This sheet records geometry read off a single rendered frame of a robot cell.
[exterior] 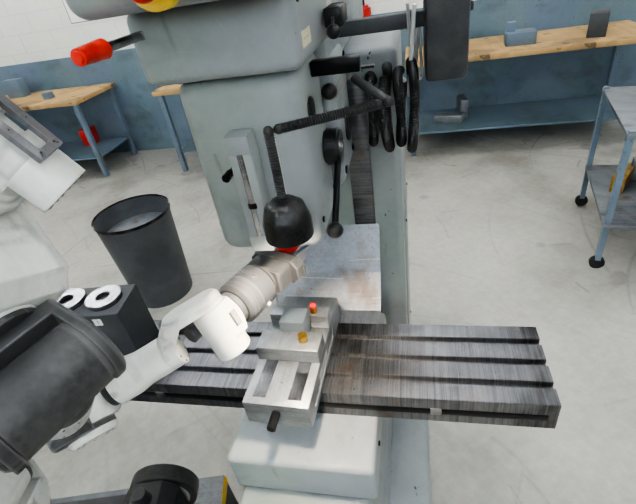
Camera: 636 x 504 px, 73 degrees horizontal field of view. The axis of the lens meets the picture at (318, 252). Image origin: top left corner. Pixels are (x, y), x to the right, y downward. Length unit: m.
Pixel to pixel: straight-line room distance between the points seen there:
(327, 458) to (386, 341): 0.31
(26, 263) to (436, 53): 0.77
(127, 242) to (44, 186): 2.23
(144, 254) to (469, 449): 2.03
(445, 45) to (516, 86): 4.29
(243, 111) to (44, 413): 0.47
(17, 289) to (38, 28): 5.97
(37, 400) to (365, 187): 0.94
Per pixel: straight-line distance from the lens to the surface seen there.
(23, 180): 0.56
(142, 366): 0.81
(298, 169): 0.72
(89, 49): 0.60
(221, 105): 0.72
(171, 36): 0.68
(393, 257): 1.36
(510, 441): 2.11
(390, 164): 1.20
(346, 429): 1.09
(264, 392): 0.99
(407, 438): 1.83
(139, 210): 3.16
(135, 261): 2.84
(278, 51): 0.63
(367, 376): 1.08
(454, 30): 0.94
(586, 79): 5.38
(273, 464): 1.08
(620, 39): 4.49
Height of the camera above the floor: 1.75
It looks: 34 degrees down
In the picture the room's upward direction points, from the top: 10 degrees counter-clockwise
